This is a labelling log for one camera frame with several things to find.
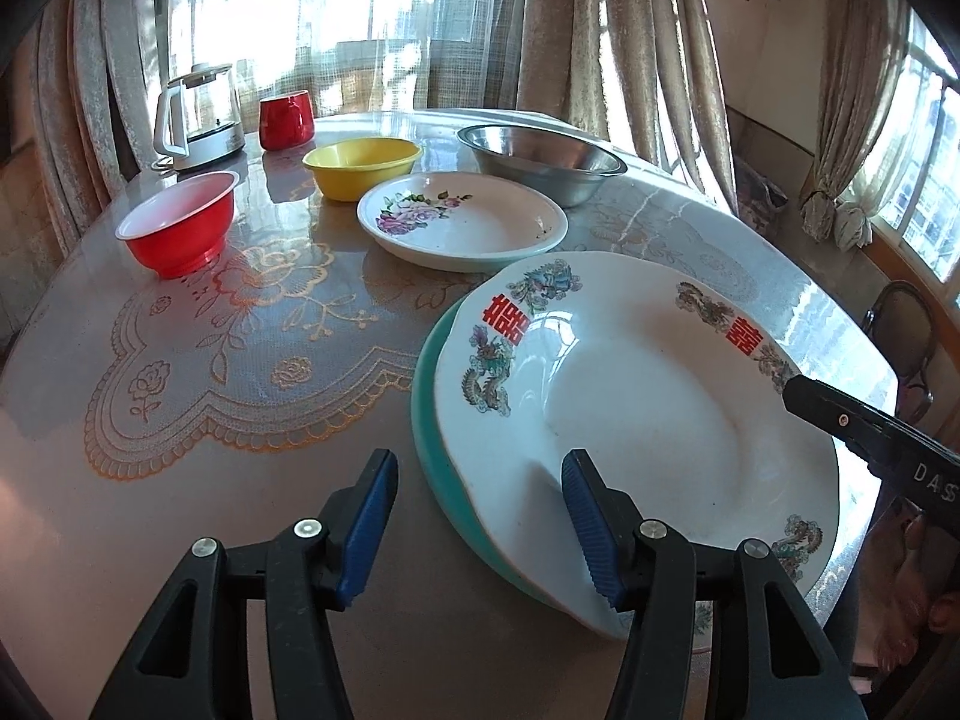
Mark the red mug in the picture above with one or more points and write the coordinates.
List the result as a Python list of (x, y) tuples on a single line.
[(285, 124)]

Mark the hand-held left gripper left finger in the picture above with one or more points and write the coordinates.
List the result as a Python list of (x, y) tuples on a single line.
[(371, 525)]

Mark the side window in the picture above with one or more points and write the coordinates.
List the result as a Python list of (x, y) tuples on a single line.
[(926, 157)]

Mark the glass electric kettle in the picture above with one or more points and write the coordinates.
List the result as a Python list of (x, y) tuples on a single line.
[(206, 120)]

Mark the sheer window curtain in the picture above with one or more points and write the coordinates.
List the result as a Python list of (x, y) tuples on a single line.
[(337, 22)]

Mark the white plate floral print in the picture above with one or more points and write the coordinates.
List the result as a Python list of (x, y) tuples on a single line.
[(480, 232)]

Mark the red plastic bowl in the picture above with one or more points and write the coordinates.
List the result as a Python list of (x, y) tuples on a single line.
[(180, 236)]

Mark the large white plate red print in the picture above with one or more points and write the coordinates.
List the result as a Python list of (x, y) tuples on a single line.
[(652, 405)]

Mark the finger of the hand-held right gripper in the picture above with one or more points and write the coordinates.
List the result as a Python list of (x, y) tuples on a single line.
[(870, 431)]

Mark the person's right hand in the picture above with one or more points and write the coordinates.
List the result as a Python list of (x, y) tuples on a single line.
[(926, 585)]

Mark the teal plate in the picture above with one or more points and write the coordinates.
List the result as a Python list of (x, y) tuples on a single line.
[(427, 427)]

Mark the yellow plastic bowl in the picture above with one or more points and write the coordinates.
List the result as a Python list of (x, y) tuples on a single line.
[(360, 169)]

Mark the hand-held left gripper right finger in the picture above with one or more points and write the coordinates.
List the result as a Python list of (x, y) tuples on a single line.
[(592, 532)]

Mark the lace tablecloth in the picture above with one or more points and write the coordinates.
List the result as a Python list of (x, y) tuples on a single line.
[(262, 360)]

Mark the beige velvet curtain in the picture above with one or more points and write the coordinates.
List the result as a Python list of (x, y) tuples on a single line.
[(90, 90), (855, 112), (622, 52)]

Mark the dark bundle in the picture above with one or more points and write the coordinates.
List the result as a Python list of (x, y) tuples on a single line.
[(761, 195)]

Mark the stainless steel bowl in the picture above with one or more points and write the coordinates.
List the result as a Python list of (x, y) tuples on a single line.
[(547, 161)]

